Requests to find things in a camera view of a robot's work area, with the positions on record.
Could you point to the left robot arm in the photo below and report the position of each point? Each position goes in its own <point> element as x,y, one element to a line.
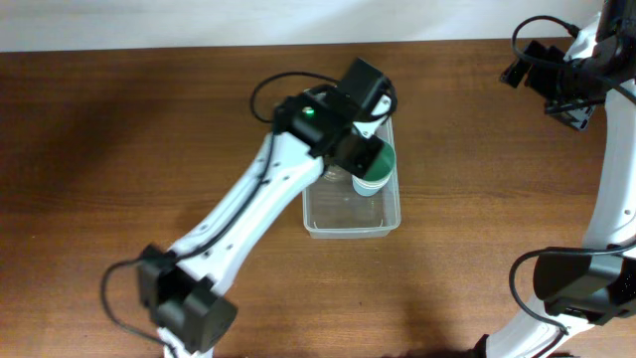
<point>334,124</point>

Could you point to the blue plastic cup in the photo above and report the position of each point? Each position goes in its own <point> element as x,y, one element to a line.
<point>365,193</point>

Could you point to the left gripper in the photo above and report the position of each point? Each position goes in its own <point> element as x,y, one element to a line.
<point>360,167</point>

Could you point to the green plastic cup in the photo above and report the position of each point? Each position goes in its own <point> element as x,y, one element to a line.
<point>383,165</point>

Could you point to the clear plastic storage container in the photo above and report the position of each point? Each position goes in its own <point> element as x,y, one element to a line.
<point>334,210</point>

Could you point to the cream plastic cup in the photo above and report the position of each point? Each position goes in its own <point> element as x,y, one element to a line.
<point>372,184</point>

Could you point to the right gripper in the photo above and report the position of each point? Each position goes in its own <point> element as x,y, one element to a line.
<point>575,115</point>

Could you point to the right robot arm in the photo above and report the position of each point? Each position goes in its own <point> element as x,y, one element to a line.
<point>562,292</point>

